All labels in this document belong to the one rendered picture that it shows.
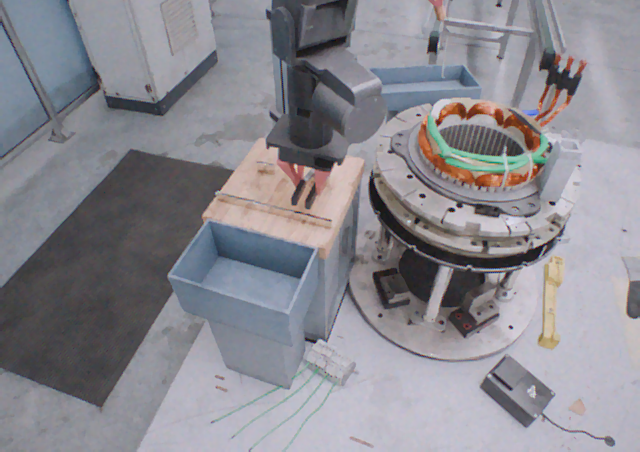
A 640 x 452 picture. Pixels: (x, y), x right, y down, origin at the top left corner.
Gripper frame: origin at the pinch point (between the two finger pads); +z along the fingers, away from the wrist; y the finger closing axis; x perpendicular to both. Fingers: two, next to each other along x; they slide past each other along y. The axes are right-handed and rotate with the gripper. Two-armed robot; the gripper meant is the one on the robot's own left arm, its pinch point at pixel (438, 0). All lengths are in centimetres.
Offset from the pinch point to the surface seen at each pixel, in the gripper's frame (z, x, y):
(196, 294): -1, 18, -64
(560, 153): 7.2, -21.4, -34.2
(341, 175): 6.1, 9.6, -38.2
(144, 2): 4, 185, 94
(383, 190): 9.1, 3.3, -38.7
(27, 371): 54, 148, -87
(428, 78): 19.1, 8.1, 2.6
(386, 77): 14.2, 15.5, -1.9
